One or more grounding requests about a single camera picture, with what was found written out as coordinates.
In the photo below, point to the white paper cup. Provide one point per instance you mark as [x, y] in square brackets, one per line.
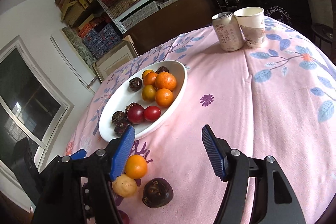
[252, 24]

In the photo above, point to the white oval plate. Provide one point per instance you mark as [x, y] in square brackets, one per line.
[123, 97]

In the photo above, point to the dark water chestnut small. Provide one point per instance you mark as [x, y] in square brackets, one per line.
[121, 126]

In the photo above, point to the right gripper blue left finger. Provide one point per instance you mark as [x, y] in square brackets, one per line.
[122, 153]

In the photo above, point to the red cherry tomato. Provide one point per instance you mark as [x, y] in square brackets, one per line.
[152, 113]

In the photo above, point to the window with white frame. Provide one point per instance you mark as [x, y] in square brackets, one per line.
[32, 106]

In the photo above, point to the white beverage can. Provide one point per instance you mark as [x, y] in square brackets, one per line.
[228, 31]

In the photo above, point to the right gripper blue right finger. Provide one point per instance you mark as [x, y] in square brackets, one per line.
[215, 152]

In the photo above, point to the pale yellow fruit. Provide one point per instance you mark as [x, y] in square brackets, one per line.
[124, 186]

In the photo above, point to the dark wooden cabinet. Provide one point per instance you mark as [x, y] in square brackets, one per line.
[178, 18]

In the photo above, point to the stack of blue patterned boxes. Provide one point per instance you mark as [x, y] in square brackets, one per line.
[99, 38]

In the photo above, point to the dark red plum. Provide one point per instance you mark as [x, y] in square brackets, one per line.
[135, 114]
[124, 217]

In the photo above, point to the small yellow-green fruit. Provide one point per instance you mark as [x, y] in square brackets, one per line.
[136, 167]

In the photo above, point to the framed picture leaning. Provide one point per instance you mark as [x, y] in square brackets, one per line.
[119, 55]

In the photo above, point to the orange mandarin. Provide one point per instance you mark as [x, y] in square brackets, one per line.
[149, 79]
[165, 80]
[164, 97]

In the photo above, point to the small yellow-orange fruit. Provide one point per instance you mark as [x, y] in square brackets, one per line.
[148, 93]
[146, 72]

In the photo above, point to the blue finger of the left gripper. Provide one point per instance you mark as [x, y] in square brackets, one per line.
[80, 154]

